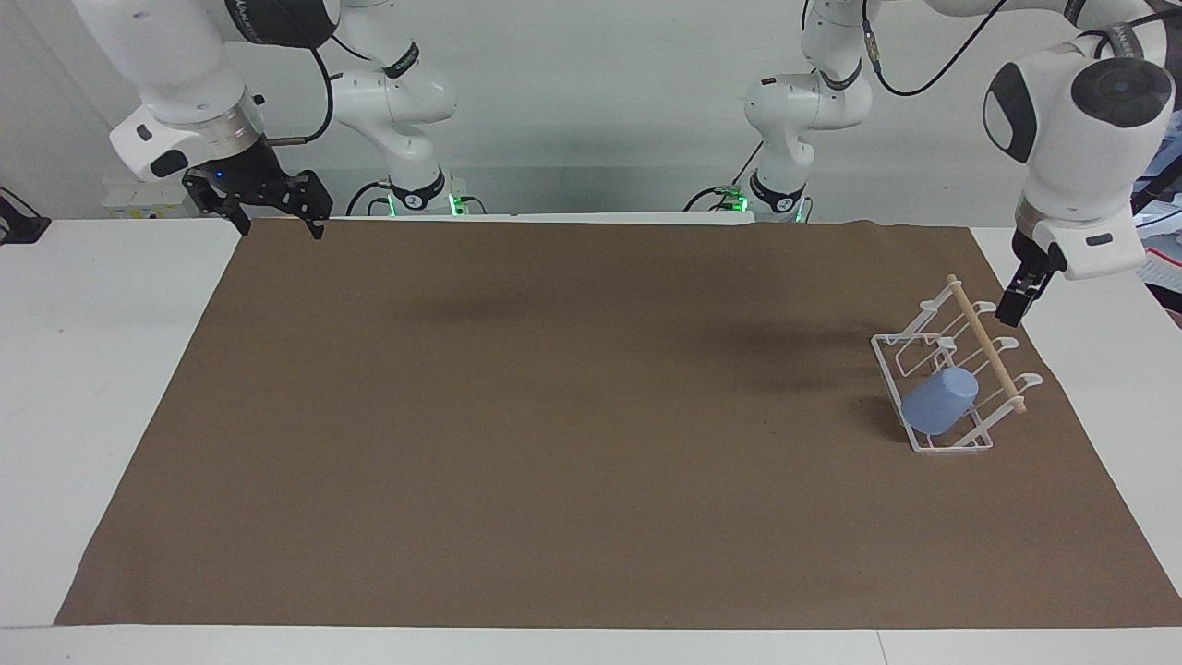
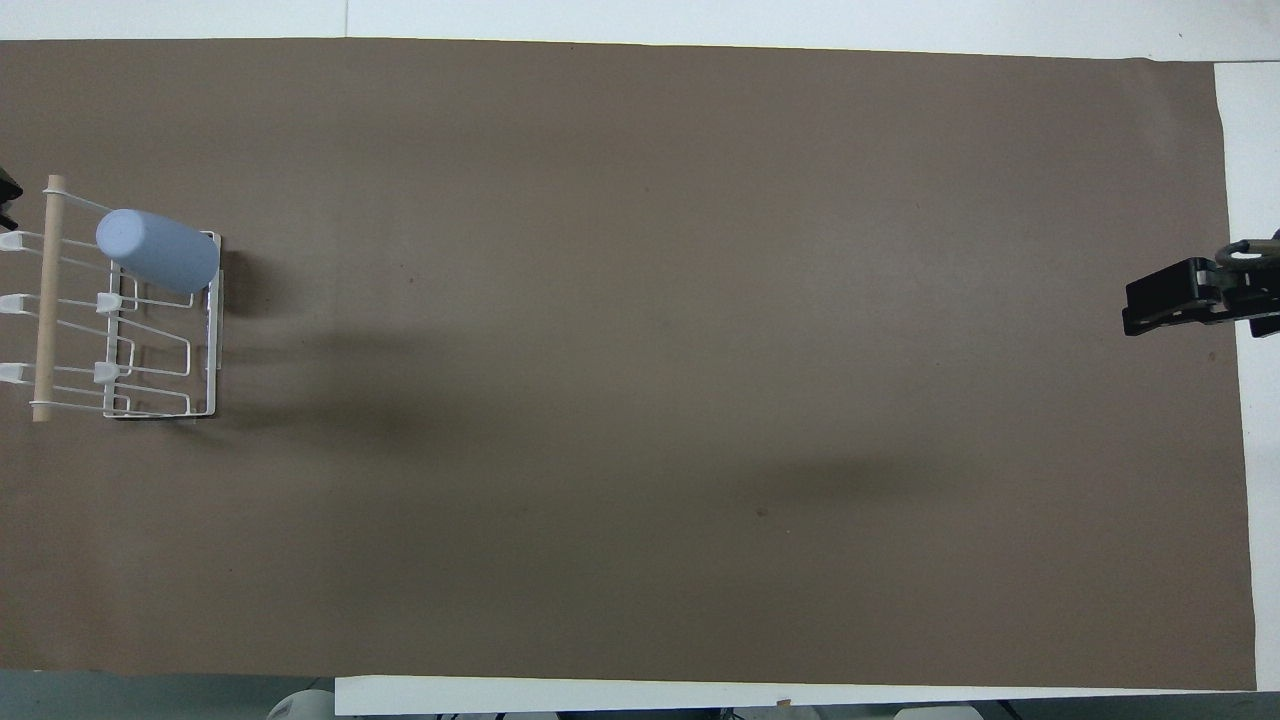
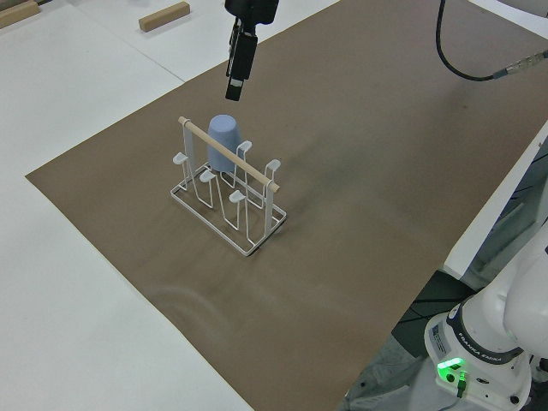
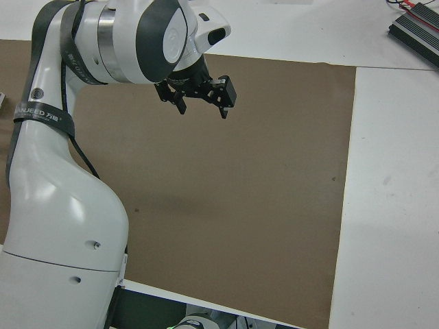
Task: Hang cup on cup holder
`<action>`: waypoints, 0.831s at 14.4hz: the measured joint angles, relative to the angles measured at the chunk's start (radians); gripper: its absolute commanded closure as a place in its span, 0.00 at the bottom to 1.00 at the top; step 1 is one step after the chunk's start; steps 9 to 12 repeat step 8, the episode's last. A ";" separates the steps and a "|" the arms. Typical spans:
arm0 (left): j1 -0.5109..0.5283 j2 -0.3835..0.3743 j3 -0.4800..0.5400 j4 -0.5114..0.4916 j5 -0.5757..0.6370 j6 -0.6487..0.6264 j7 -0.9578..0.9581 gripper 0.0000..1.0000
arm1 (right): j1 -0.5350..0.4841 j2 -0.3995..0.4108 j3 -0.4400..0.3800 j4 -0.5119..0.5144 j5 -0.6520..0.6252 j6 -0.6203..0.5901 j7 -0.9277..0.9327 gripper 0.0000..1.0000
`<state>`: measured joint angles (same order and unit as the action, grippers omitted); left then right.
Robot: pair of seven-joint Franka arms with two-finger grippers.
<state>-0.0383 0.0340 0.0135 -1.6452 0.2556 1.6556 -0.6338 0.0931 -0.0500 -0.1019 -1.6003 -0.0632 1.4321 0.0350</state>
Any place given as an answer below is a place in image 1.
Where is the black cable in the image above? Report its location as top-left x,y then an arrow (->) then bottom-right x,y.
861,0 -> 1013,99
345,179 -> 396,219
682,139 -> 767,214
261,42 -> 336,149
1071,7 -> 1182,43

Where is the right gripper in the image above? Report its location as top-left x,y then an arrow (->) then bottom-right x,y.
182,139 -> 334,242

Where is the white wire cup holder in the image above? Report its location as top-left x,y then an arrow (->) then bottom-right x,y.
870,273 -> 1045,454

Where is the black stand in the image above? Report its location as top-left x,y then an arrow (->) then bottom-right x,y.
1130,159 -> 1182,219
0,187 -> 53,247

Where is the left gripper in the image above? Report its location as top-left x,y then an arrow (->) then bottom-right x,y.
1011,227 -> 1063,293

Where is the blue cup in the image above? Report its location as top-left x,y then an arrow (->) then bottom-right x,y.
899,366 -> 980,438

